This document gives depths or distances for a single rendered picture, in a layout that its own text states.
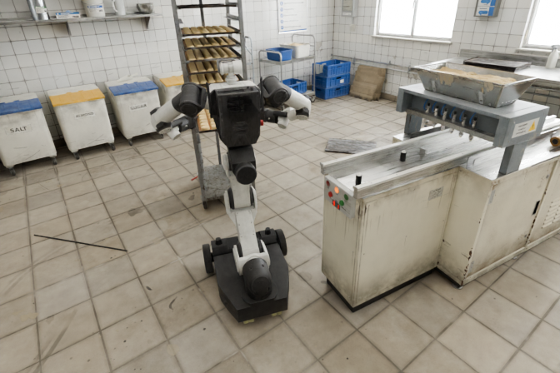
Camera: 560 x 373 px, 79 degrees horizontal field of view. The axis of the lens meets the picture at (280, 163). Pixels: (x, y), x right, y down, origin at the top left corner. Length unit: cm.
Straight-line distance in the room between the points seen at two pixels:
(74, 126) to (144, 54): 144
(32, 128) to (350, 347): 392
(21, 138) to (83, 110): 69
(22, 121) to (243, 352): 350
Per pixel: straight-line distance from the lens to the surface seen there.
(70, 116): 464
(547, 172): 260
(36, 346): 257
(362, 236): 184
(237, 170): 175
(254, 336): 217
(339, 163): 192
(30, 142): 470
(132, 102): 471
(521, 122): 205
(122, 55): 528
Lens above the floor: 174
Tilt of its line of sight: 27 degrees down
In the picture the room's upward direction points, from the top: 2 degrees counter-clockwise
